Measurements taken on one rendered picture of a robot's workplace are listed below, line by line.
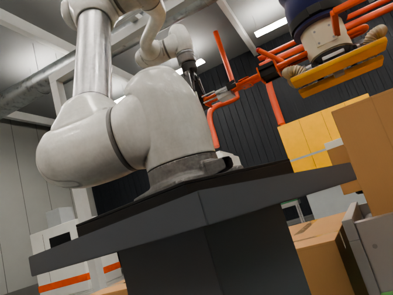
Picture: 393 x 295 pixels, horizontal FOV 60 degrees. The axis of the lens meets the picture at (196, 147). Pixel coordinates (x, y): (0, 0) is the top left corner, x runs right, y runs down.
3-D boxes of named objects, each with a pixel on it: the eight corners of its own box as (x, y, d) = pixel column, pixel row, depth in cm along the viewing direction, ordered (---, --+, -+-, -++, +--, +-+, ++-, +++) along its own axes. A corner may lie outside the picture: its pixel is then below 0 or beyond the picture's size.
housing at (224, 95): (236, 96, 156) (233, 88, 157) (231, 93, 150) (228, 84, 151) (223, 102, 158) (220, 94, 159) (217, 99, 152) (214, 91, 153)
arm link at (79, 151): (109, 147, 66) (15, 182, 70) (147, 183, 78) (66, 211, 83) (106, -41, 110) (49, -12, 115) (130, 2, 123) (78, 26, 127)
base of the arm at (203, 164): (196, 180, 57) (186, 148, 58) (132, 206, 73) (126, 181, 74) (261, 164, 69) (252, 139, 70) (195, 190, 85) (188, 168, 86)
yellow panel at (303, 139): (406, 194, 812) (365, 100, 865) (413, 196, 729) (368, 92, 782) (313, 219, 888) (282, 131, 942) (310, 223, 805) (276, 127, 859)
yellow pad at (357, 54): (386, 50, 124) (380, 38, 125) (388, 40, 115) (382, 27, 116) (296, 89, 136) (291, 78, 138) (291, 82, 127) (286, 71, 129)
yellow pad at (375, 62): (382, 65, 141) (378, 55, 142) (384, 58, 132) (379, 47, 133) (303, 99, 154) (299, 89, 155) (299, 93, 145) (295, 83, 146)
